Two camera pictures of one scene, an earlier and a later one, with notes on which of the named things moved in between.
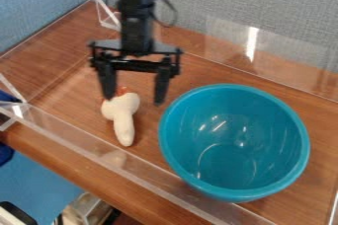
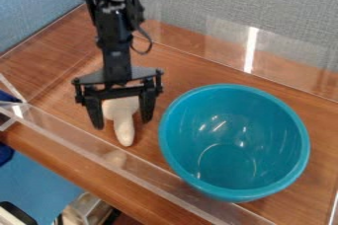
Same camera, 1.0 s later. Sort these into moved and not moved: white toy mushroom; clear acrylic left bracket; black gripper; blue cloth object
Moved: black gripper
Not moved: clear acrylic left bracket; white toy mushroom; blue cloth object
